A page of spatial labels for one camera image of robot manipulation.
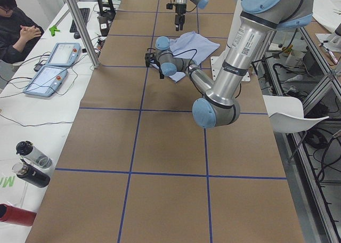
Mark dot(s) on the white plastic chair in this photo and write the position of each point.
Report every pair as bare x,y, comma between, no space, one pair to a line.
286,114

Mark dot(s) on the upper blue teach pendant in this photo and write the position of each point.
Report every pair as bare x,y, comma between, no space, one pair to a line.
64,54

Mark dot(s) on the black water bottle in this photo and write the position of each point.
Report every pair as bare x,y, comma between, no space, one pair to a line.
31,175

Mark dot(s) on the green plastic clamp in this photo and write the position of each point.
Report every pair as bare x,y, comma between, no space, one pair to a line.
53,30

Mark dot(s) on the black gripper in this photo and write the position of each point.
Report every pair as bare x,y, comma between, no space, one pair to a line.
161,74
179,9

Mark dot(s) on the aluminium frame post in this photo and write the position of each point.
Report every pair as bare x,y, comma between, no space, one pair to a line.
81,27

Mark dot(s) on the red water bottle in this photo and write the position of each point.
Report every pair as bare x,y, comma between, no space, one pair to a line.
18,216

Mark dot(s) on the seated person in black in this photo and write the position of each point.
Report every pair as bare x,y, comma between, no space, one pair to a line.
19,33

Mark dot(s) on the black computer mouse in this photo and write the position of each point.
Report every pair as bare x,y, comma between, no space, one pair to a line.
76,35

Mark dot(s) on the lower blue teach pendant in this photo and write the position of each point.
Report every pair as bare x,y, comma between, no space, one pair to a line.
46,82

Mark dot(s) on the clear bottle black lid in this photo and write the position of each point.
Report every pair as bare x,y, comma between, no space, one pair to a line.
26,149

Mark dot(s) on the light blue striped shirt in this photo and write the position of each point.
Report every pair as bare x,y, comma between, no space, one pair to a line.
189,45

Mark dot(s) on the blue teach pendant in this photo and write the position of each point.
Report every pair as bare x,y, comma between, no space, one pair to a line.
64,54
46,82

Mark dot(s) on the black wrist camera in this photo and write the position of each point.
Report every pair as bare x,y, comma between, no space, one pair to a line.
170,6
150,57

